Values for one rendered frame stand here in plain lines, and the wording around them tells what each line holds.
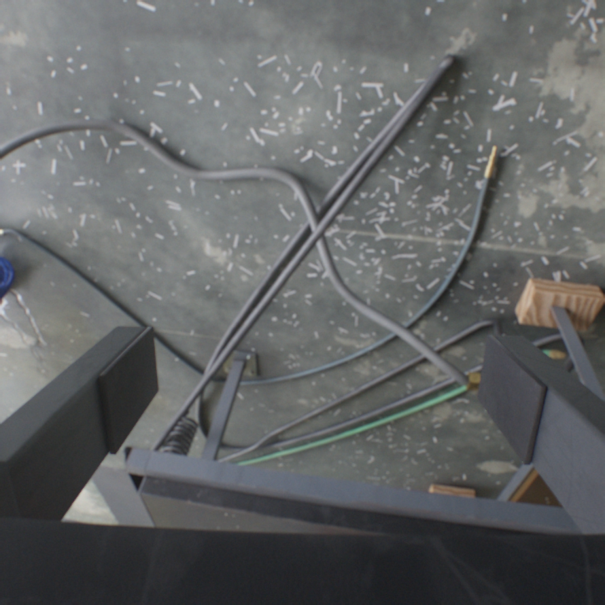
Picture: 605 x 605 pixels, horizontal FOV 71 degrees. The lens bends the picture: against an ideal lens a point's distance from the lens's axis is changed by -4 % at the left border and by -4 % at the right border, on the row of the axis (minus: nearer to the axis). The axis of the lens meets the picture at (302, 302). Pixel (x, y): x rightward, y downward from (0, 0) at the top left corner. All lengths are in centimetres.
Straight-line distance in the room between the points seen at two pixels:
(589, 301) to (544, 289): 10
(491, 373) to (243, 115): 81
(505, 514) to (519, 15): 77
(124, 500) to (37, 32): 88
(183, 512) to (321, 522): 21
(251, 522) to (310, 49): 78
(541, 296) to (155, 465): 85
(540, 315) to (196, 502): 83
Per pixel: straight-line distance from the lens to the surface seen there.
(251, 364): 133
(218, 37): 91
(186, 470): 72
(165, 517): 79
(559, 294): 111
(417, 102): 84
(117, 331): 17
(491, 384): 17
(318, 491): 69
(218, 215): 104
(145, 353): 16
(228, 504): 71
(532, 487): 123
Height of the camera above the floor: 85
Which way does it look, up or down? 49 degrees down
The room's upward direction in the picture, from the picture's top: 168 degrees counter-clockwise
